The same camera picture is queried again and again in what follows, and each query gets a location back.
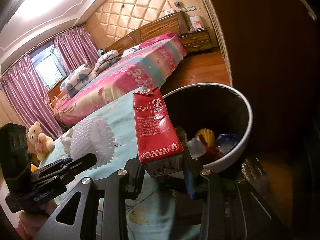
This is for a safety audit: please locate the red milk carton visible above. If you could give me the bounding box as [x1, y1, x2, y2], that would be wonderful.
[133, 88, 183, 178]

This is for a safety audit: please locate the red snack wrapper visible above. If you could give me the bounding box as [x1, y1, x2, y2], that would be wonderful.
[199, 147, 224, 165]

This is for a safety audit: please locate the blue plastic snack bag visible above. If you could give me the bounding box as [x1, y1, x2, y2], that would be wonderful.
[215, 134, 239, 155]

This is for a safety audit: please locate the silver wrapper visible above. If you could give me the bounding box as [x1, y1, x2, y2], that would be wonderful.
[186, 138, 207, 159]

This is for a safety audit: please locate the orange spiky ball toy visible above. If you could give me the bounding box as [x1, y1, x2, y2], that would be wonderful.
[195, 128, 215, 147]

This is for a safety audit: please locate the white round trash bin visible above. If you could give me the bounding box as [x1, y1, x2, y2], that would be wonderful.
[163, 82, 253, 173]

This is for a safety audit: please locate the person's left hand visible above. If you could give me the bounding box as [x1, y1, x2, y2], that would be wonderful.
[16, 200, 57, 239]

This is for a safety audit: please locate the orange spiky cup toy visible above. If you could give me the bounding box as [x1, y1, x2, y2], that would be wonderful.
[30, 164, 39, 172]

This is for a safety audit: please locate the beige teddy bear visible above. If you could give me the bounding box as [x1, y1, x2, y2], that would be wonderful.
[28, 121, 55, 161]

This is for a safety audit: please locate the left pink curtain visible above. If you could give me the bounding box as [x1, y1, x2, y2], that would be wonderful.
[1, 55, 62, 139]

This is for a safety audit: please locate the pink curtain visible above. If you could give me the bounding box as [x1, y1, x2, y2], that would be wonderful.
[1, 55, 62, 139]
[53, 25, 99, 74]

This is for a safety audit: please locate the blue heart folded quilt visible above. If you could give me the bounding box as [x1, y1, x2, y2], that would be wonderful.
[60, 64, 97, 99]

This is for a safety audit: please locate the striped folded quilt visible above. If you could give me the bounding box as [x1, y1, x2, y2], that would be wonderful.
[93, 49, 120, 74]

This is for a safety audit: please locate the right pink curtain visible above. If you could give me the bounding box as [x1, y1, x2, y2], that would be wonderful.
[53, 25, 99, 74]

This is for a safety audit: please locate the pink floral bed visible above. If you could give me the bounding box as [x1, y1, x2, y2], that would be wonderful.
[54, 36, 187, 125]

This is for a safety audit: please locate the white pillow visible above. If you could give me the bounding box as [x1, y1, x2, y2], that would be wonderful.
[121, 44, 140, 57]

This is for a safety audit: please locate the pink pillow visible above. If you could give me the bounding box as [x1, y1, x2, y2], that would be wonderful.
[139, 33, 177, 49]

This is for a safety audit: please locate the wooden nightstand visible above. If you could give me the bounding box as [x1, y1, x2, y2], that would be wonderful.
[180, 30, 213, 53]

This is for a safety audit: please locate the wooden headboard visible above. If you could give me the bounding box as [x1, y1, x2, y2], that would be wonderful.
[105, 12, 189, 54]

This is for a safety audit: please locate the white bag on nightstand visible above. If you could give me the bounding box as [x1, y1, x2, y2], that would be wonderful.
[189, 15, 204, 31]

